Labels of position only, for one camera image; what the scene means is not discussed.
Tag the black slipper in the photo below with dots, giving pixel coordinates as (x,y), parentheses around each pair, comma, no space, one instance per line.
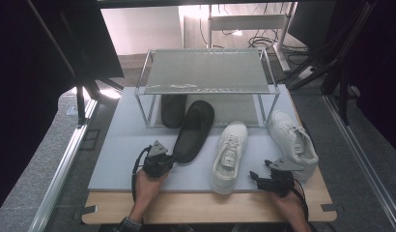
(194,129)
(173,111)

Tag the grey mat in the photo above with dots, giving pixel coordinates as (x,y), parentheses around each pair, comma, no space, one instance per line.
(122,154)

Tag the metal shoe rack grey shelves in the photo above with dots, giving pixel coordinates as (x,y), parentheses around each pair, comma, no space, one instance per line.
(205,69)

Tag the black monitor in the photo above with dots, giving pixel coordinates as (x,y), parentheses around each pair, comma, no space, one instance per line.
(312,22)

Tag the white sneaker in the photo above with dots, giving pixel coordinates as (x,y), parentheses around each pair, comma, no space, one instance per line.
(292,141)
(230,158)

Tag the aluminium rail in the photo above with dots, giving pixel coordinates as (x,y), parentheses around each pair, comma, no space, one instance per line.
(62,170)
(363,161)

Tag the black tape strip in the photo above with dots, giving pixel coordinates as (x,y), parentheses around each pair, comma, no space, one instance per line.
(86,211)
(331,208)

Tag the person's left hand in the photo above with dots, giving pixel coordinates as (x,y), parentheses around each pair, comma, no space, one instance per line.
(147,190)

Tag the black metal stand bars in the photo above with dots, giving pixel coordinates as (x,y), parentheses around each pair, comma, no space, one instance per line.
(342,90)

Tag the person's right hand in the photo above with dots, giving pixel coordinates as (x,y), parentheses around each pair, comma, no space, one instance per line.
(292,208)

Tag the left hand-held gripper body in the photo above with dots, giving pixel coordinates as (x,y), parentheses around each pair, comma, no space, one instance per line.
(157,164)

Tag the white desk frame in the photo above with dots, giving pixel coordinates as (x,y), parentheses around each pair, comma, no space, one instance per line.
(247,22)

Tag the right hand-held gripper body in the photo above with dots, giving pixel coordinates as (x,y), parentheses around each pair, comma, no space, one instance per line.
(279,182)

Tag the black tripod stand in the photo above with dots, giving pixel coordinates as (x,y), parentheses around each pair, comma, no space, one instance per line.
(80,103)

